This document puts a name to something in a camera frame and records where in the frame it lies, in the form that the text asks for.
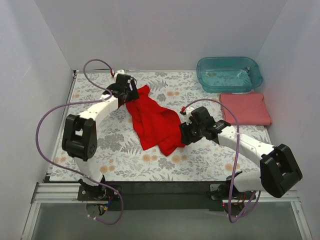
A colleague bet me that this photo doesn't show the red t shirt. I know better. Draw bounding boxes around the red t shirt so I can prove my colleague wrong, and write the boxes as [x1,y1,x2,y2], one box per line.
[126,85,185,156]

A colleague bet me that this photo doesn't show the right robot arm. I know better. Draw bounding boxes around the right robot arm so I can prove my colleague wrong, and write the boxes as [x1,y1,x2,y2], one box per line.
[179,106,303,199]

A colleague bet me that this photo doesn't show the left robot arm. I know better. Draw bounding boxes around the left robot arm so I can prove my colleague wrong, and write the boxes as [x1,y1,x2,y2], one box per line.
[61,70,139,200]

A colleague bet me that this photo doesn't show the folded pink t shirt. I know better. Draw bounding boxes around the folded pink t shirt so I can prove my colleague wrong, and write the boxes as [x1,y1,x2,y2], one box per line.
[219,92,272,126]

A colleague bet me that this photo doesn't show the teal plastic bin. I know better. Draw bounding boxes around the teal plastic bin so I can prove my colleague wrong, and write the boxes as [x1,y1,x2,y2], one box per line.
[196,56,263,93]

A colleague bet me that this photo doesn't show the floral tablecloth mat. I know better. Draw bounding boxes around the floral tablecloth mat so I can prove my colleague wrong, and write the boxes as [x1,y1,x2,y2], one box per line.
[48,71,273,182]

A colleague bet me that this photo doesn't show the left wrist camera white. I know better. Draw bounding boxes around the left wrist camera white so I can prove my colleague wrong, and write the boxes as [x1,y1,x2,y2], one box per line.
[110,69,125,78]

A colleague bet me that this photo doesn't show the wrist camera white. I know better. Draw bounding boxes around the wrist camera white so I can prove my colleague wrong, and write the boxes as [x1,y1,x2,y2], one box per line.
[110,69,125,78]
[180,106,195,122]

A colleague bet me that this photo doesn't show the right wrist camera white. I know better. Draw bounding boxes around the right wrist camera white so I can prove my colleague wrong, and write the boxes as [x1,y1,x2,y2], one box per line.
[180,106,195,122]

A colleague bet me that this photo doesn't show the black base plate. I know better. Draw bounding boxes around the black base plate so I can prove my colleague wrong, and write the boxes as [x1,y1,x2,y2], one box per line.
[77,181,230,212]

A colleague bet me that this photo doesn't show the aluminium frame rail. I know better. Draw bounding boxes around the aluminium frame rail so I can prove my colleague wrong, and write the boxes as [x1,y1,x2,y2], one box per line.
[32,182,300,203]

